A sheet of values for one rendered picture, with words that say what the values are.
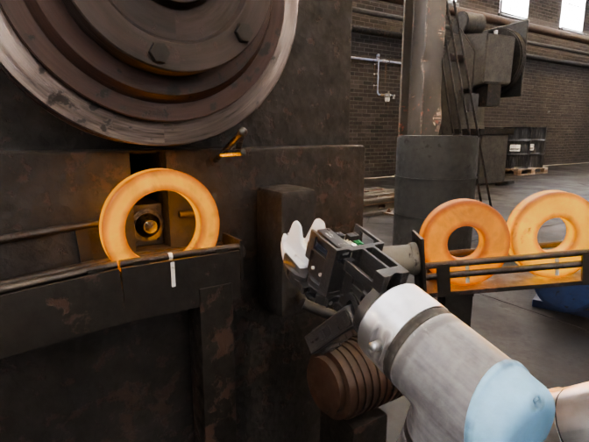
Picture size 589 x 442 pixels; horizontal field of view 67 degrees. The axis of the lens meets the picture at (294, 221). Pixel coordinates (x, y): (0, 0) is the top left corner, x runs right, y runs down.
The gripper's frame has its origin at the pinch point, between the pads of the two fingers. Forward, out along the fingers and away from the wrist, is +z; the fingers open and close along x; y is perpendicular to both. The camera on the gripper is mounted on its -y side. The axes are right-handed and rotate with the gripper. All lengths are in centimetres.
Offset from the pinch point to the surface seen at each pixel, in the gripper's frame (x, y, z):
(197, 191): 7.2, 1.0, 17.6
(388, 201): -331, -145, 285
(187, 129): 9.3, 10.9, 18.5
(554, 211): -46.3, 6.1, -11.0
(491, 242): -38.0, -1.0, -7.0
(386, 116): -619, -126, 614
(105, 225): 21.4, -3.2, 16.6
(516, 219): -41.4, 3.6, -7.9
